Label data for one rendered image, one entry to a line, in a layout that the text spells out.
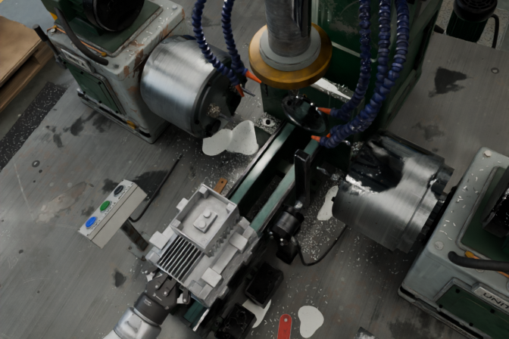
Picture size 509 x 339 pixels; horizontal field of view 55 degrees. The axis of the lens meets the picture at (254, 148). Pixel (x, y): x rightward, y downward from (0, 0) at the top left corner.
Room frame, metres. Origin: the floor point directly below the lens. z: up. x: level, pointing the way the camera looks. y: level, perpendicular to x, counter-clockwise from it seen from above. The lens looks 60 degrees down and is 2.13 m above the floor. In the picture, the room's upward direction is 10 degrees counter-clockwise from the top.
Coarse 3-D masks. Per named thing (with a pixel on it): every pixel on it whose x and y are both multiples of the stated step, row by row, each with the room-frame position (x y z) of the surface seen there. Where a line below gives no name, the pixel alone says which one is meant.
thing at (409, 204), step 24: (360, 144) 0.58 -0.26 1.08; (384, 144) 0.52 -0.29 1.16; (408, 144) 0.52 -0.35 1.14; (360, 168) 0.47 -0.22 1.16; (384, 168) 0.46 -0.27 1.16; (408, 168) 0.45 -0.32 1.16; (432, 168) 0.44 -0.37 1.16; (360, 192) 0.43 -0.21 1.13; (384, 192) 0.41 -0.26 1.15; (408, 192) 0.39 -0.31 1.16; (432, 192) 0.39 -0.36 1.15; (336, 216) 0.42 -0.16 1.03; (360, 216) 0.39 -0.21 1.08; (384, 216) 0.37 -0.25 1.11; (408, 216) 0.35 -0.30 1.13; (432, 216) 0.36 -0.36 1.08; (384, 240) 0.33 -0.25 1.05; (408, 240) 0.32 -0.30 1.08
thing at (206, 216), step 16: (208, 192) 0.49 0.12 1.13; (192, 208) 0.47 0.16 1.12; (208, 208) 0.46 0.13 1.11; (224, 208) 0.45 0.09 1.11; (192, 224) 0.43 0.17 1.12; (208, 224) 0.42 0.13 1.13; (224, 224) 0.41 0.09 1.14; (192, 240) 0.38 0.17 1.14; (208, 240) 0.38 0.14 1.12; (208, 256) 0.36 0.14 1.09
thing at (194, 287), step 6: (240, 216) 0.44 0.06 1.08; (240, 222) 0.42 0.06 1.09; (246, 222) 0.42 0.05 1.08; (240, 228) 0.42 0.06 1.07; (246, 228) 0.41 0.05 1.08; (150, 252) 0.39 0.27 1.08; (150, 258) 0.38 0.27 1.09; (156, 258) 0.38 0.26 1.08; (192, 282) 0.31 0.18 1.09; (192, 288) 0.29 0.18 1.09; (198, 288) 0.29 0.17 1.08
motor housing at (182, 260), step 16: (176, 240) 0.41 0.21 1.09; (224, 240) 0.39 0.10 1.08; (256, 240) 0.40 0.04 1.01; (160, 256) 0.38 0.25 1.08; (176, 256) 0.37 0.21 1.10; (192, 256) 0.36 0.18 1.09; (224, 256) 0.36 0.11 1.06; (240, 256) 0.36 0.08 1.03; (160, 272) 0.38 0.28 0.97; (176, 272) 0.33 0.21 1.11; (192, 272) 0.33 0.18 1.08; (224, 272) 0.33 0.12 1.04; (208, 288) 0.30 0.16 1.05; (208, 304) 0.27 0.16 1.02
